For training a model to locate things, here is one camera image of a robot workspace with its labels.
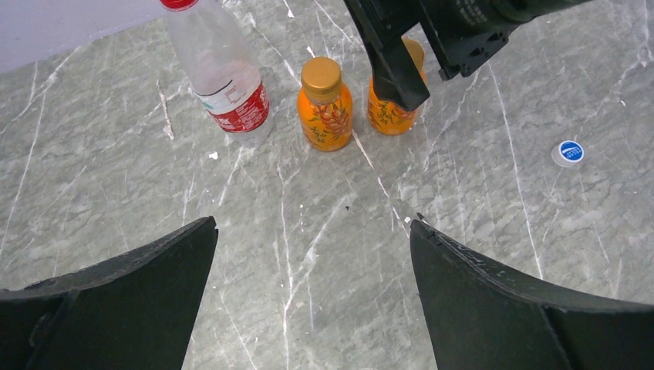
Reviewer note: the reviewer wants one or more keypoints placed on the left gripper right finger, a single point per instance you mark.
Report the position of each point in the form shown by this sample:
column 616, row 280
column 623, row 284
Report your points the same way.
column 482, row 314

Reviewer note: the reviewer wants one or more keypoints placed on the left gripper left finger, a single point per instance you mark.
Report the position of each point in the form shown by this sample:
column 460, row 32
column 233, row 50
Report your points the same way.
column 136, row 310

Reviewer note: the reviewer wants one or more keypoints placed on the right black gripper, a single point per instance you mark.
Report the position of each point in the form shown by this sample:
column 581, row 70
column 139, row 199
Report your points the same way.
column 463, row 35

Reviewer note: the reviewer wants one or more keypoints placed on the orange bottle cap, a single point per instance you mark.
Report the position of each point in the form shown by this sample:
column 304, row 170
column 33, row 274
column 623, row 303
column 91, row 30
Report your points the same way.
column 321, row 78
column 416, row 52

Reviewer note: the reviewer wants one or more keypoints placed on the orange juice bottle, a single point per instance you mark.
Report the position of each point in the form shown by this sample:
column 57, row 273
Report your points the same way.
column 327, row 125
column 387, row 117

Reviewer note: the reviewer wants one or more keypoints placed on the clear red-label bottle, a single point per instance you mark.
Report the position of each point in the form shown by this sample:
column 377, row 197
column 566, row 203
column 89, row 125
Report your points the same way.
column 223, row 72

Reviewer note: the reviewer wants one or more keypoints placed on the white blue bottle cap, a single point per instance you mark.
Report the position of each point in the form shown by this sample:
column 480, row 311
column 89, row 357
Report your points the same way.
column 567, row 153

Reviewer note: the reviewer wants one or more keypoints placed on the red bottle cap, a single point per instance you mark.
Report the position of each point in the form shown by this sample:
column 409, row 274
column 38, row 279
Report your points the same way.
column 178, row 5

